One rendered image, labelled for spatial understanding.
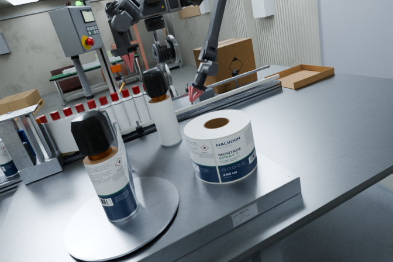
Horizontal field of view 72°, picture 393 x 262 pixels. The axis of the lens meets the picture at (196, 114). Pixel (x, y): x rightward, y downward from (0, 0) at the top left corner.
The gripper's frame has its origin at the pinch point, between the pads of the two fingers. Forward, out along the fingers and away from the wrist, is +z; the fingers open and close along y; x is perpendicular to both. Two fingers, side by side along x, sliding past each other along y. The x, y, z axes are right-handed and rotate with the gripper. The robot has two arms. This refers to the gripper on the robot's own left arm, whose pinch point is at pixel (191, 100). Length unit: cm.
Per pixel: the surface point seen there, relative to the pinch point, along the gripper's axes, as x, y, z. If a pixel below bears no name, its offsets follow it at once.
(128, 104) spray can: -29.5, 0.1, 12.3
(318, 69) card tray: 72, 2, -46
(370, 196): 100, 44, 13
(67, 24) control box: -64, -2, -10
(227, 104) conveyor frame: 18.2, 4.1, -4.9
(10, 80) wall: -191, -866, 159
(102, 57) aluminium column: -45.9, -13.8, -3.4
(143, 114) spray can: -20.9, 0.0, 14.8
